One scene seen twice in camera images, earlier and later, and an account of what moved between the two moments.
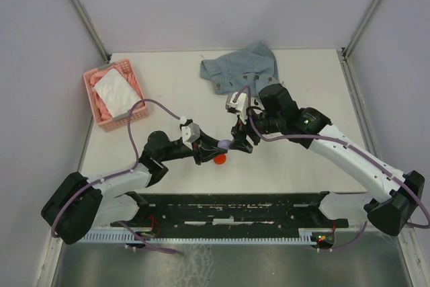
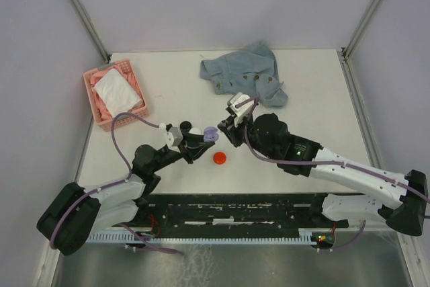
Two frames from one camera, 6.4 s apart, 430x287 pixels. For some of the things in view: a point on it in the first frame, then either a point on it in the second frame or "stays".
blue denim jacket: (248, 70) stays
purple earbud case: (224, 144) -> (210, 134)
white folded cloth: (117, 95) stays
